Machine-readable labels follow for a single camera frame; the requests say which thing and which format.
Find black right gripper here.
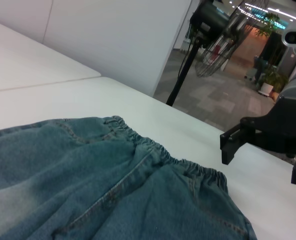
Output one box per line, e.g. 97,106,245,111
219,94,296,185

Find blue denim shorts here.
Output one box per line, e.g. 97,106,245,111
0,115,258,240

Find green plant in white pot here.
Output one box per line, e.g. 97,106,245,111
259,63,290,97

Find tall green leafy plant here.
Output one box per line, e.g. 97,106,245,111
255,12,283,76

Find black standing fan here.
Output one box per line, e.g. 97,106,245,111
165,0,254,106

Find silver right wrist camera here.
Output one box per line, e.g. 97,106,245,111
281,18,296,48

